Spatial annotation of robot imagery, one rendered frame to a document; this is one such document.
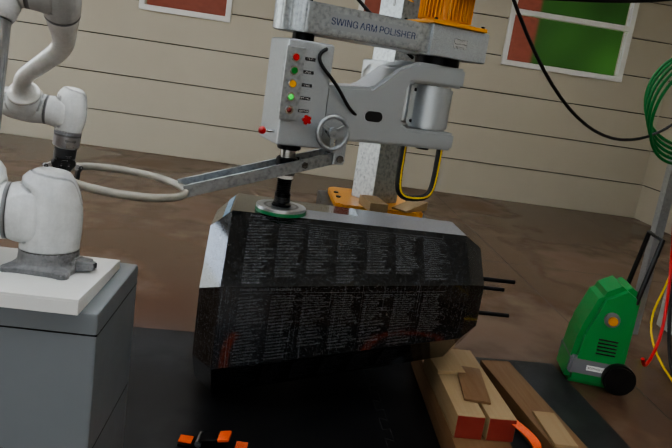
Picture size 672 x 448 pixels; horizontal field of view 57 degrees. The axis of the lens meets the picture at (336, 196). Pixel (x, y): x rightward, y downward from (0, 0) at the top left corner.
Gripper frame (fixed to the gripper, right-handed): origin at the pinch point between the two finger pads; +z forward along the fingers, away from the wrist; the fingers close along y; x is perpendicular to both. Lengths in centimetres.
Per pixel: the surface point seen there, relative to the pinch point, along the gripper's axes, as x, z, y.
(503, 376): -78, 58, 197
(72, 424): -81, 37, -15
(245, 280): -36, 18, 62
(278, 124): -24, -42, 71
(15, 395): -72, 31, -27
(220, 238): -17, 8, 60
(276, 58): -12, -67, 72
